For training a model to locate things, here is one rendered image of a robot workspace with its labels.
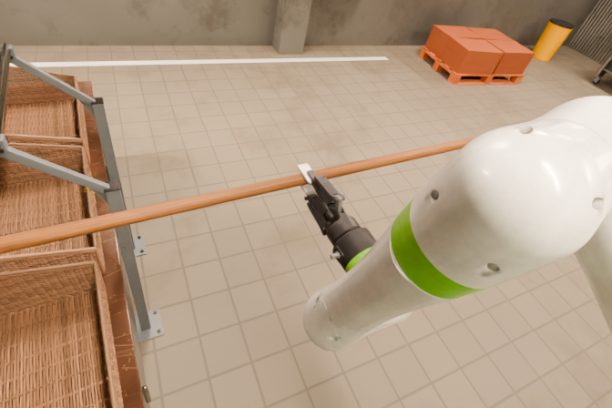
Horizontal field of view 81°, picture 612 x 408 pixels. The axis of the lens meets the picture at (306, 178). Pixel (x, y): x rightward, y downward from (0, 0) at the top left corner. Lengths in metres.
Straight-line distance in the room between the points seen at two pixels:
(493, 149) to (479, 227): 0.06
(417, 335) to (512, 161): 1.95
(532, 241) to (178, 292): 1.89
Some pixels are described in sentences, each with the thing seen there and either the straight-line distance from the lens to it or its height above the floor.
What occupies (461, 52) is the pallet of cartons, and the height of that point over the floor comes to 0.37.
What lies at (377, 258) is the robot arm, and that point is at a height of 1.47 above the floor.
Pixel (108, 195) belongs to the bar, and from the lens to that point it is 1.24.
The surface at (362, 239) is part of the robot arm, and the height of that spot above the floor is 1.24.
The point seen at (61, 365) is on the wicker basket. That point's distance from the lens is 1.37.
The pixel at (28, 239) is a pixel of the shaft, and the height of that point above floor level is 1.21.
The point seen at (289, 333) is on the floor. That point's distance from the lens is 2.00.
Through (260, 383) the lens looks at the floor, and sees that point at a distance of 1.90.
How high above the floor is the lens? 1.81
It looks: 42 degrees down
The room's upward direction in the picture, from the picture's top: 14 degrees clockwise
